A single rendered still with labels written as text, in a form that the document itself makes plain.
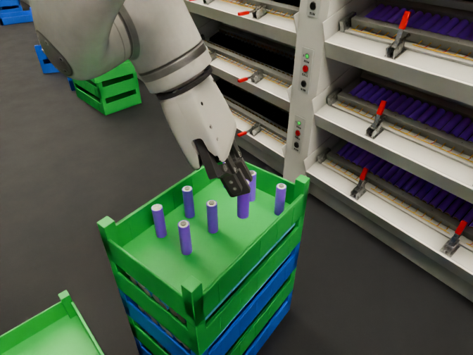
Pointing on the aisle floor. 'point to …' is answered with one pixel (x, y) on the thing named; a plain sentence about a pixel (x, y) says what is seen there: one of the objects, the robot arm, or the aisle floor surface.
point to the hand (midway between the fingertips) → (236, 177)
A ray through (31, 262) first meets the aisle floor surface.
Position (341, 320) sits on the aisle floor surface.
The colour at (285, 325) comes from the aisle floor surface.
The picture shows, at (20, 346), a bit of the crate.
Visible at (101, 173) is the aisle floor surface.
